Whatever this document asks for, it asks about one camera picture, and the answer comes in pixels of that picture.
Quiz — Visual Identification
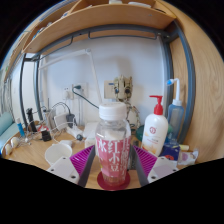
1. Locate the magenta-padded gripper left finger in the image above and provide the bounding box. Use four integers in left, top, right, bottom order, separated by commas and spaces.
46, 144, 97, 188

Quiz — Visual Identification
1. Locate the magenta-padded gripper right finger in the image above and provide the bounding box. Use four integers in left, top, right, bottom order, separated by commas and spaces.
130, 144, 179, 187

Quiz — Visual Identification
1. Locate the clear drink bottle pink label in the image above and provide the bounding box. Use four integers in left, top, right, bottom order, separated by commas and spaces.
94, 101, 132, 188

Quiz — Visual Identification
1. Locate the white mug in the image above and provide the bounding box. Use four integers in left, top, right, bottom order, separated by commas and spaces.
44, 142, 74, 167

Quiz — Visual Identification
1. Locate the blue box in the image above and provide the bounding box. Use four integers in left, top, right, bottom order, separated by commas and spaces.
159, 141, 182, 162

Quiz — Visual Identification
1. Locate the pink and white packet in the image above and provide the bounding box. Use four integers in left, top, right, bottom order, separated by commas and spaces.
178, 149, 200, 167

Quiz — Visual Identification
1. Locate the small black block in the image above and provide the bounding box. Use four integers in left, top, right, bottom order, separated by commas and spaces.
40, 129, 53, 142

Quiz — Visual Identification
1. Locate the white pump bottle red top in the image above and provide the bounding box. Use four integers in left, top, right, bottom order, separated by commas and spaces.
141, 95, 169, 158

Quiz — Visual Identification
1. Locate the flat round red coaster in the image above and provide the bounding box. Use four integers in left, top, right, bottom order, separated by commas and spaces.
96, 170, 132, 192

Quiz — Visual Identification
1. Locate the white tissue pack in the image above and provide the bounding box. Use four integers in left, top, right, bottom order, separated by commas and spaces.
82, 121, 100, 148

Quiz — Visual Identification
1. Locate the white power adapter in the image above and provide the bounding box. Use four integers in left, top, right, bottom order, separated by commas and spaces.
53, 113, 69, 132

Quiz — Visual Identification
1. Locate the black charger plug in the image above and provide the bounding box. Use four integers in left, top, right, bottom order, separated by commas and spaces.
65, 113, 77, 127

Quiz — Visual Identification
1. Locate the small white round object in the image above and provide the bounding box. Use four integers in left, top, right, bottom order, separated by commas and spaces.
9, 136, 20, 149
3, 143, 13, 156

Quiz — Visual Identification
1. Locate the black upright holder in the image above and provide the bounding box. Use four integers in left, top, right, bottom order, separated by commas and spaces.
25, 108, 38, 133

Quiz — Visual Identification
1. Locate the small blue tube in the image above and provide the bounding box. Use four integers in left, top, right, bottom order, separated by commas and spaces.
15, 118, 26, 138

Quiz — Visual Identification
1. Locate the teal bedding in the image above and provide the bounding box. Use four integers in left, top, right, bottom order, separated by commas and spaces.
0, 111, 19, 151

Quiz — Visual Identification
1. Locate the brown tree creature figurine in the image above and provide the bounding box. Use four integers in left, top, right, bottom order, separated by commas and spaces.
113, 74, 141, 129

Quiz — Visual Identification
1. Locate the white desk lamp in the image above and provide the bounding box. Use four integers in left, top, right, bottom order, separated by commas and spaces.
38, 48, 104, 106

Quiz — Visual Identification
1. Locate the wooden shelf unit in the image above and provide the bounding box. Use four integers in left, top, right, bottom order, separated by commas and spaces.
3, 0, 178, 81

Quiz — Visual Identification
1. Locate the black power cable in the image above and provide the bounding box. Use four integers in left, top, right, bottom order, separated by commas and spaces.
72, 87, 100, 110

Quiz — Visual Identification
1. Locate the white wall socket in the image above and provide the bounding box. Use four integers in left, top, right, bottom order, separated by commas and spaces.
71, 83, 88, 100

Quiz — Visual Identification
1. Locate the grey metal desk frame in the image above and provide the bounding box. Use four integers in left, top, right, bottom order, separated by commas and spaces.
19, 20, 196, 144

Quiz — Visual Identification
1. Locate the white wall-mounted box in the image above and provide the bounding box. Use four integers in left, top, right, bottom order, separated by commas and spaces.
103, 79, 118, 100

